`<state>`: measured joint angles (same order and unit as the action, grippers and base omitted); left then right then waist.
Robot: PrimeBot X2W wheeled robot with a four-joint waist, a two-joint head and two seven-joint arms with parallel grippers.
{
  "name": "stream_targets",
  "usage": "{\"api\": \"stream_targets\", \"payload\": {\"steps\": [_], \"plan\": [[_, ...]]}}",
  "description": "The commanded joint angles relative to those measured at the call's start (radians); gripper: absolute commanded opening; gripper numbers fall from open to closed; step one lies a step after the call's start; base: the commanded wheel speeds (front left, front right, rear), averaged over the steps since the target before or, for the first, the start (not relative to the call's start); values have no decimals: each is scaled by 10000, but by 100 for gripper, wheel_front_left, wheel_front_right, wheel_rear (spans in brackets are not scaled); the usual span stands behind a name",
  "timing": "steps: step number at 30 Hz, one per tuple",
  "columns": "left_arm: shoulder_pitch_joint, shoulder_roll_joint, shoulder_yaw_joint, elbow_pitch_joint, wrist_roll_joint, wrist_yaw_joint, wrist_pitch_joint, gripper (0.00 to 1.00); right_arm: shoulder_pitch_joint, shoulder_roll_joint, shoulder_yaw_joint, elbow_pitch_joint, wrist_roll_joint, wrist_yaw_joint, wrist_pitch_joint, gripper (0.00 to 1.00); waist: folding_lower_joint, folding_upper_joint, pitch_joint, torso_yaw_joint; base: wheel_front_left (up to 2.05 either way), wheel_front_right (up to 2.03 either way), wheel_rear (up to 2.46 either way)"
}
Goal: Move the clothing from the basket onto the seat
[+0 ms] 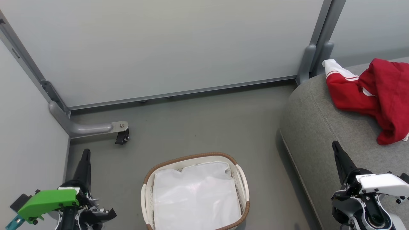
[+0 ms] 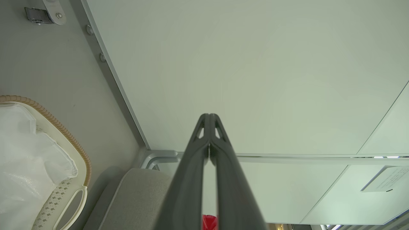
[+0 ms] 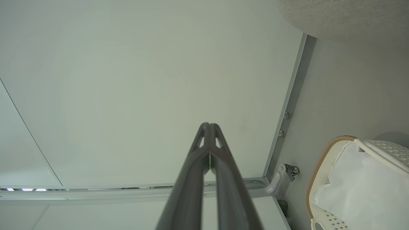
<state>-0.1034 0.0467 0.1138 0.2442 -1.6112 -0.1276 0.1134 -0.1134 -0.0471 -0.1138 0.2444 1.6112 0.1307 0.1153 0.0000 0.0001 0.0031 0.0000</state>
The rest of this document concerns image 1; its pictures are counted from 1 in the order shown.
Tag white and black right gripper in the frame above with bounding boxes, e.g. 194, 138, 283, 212
332, 141, 409, 203

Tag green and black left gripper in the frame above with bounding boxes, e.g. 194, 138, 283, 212
18, 149, 117, 224

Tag red and white garment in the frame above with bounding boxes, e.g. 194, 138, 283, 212
321, 58, 409, 146

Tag white basket with brown rim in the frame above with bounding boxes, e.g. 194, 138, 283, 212
141, 152, 250, 230

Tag long grey partition leg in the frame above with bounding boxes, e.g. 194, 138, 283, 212
49, 101, 129, 139

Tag grey fabric sofa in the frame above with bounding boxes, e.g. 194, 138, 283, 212
280, 57, 409, 230

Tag black caster wheel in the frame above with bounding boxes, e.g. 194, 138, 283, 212
115, 128, 130, 145

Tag pale side partition panel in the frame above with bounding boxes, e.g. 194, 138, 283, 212
0, 40, 71, 230

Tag teal connector piece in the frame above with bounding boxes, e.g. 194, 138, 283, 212
5, 214, 25, 230

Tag white cloth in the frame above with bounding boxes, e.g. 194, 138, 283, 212
153, 161, 242, 230

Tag narrow pale partition panel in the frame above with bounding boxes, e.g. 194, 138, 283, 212
331, 0, 409, 68

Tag wide pale partition panel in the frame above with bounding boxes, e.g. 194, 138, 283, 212
0, 0, 325, 111

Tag grey partition post foot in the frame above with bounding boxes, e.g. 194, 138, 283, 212
297, 44, 317, 85
315, 41, 335, 76

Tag grey single partition post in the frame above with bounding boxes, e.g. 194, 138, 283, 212
0, 10, 71, 117

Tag grey double partition post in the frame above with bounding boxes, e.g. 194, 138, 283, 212
308, 0, 347, 64

